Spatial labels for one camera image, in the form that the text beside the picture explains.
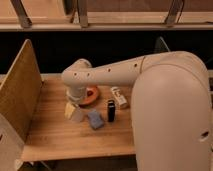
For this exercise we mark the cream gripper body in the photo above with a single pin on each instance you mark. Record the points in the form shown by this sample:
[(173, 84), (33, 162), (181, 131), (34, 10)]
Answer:
[(70, 110)]

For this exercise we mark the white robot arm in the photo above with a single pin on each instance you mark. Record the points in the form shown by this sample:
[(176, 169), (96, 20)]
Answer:
[(171, 107)]

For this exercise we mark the black eraser block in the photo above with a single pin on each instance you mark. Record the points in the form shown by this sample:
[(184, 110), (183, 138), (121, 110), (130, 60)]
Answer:
[(111, 110)]

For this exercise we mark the orange bowl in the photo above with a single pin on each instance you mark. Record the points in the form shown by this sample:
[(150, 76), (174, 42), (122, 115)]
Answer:
[(92, 93)]

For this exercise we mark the blue sponge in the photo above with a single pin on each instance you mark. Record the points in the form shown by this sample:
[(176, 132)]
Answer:
[(95, 119)]

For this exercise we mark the left wooden side panel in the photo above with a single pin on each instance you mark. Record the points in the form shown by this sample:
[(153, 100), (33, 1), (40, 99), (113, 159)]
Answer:
[(19, 93)]

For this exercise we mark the right dark side panel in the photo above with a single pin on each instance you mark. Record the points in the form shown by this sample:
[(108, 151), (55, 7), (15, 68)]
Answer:
[(161, 46)]

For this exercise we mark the wooden shelf frame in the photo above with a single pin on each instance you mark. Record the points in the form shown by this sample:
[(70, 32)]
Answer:
[(105, 15)]

